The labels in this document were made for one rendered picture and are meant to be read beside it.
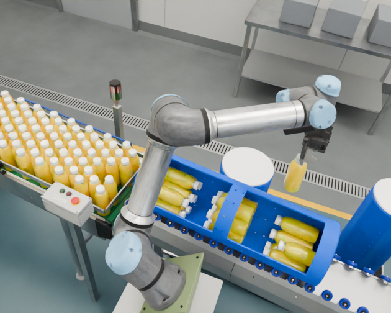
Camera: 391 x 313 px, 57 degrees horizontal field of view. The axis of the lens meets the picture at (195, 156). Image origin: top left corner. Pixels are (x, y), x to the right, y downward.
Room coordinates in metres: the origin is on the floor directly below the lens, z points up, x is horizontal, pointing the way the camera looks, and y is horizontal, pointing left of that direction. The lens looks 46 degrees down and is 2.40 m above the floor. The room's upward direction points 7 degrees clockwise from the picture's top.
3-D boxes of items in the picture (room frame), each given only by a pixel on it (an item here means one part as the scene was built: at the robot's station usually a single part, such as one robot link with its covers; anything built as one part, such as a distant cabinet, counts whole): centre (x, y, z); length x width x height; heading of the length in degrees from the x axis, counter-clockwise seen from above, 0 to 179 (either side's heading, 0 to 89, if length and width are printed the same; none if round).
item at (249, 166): (1.31, -0.28, 1.03); 0.28 x 0.28 x 0.01
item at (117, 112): (1.59, 0.48, 0.55); 0.04 x 0.04 x 1.10; 69
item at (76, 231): (0.92, 0.55, 0.50); 0.04 x 0.04 x 1.00; 69
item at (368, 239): (1.21, -1.07, 0.59); 0.28 x 0.28 x 0.88
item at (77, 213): (0.92, 0.55, 1.05); 0.20 x 0.10 x 0.10; 69
